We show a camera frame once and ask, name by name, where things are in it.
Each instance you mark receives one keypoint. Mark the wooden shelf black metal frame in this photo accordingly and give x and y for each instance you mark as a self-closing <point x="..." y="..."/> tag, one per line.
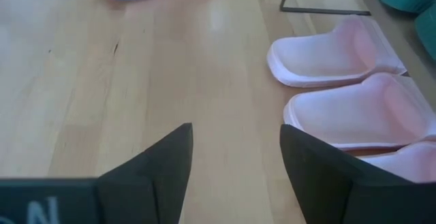
<point x="391" y="30"/>

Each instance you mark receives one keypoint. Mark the pink rubber slide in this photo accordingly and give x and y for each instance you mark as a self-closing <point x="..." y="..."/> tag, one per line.
<point x="357" y="115"/>
<point x="415" y="162"/>
<point x="323" y="57"/>

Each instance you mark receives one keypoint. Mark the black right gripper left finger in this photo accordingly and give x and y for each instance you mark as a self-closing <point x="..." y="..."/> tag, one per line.
<point x="153" y="186"/>

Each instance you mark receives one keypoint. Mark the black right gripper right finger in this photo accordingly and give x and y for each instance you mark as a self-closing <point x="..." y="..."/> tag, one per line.
<point x="340" y="196"/>

